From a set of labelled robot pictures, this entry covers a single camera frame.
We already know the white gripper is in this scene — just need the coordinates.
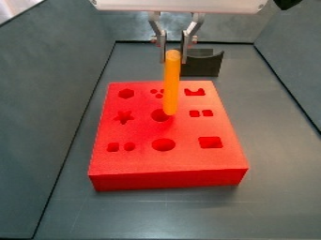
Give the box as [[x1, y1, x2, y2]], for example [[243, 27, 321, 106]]
[[90, 0, 269, 64]]

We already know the yellow oval peg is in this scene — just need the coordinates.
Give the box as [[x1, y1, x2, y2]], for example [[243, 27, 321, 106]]
[[163, 50, 181, 115]]

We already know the red shape sorting board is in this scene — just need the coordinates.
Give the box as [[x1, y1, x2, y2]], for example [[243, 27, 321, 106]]
[[88, 81, 249, 191]]

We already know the black curved holder block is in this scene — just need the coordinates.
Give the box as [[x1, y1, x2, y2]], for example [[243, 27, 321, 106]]
[[181, 49, 225, 77]]

